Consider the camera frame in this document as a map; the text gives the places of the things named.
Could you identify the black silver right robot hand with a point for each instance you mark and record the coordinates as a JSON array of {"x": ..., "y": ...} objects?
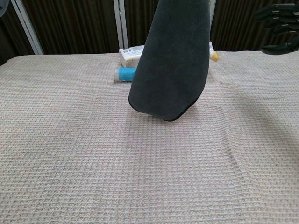
[{"x": 285, "y": 18}]

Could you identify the pink and grey cloth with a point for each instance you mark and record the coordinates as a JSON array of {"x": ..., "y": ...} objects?
[{"x": 172, "y": 65}]

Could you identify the beige waffle-weave cloth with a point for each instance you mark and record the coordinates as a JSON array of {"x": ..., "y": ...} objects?
[{"x": 70, "y": 140}]

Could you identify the black plush toy white coat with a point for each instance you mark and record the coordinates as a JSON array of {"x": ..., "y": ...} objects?
[{"x": 214, "y": 56}]

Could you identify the small cardboard box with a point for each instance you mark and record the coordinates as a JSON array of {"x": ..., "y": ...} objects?
[{"x": 129, "y": 56}]

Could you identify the clear plastic wrap roll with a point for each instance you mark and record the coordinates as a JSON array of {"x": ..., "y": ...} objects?
[{"x": 125, "y": 74}]

